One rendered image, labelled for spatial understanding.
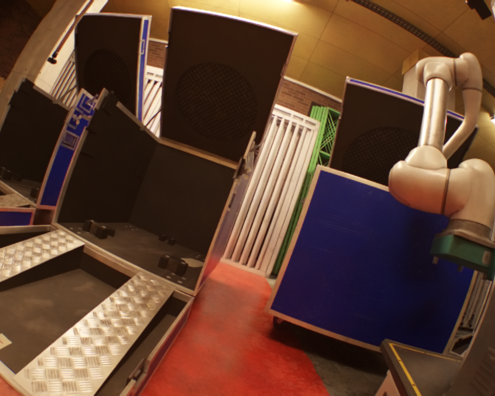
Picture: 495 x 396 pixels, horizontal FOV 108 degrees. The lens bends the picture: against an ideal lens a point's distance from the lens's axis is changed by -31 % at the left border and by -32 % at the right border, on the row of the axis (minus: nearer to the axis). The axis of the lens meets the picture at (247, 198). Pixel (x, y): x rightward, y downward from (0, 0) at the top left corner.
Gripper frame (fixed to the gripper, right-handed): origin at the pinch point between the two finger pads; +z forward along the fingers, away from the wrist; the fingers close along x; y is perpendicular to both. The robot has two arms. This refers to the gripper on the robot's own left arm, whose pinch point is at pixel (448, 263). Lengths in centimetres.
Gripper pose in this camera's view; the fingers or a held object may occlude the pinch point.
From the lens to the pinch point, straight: 122.0
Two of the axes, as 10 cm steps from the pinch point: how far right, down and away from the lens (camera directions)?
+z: -3.4, 9.4, -0.7
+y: 3.1, 1.9, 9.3
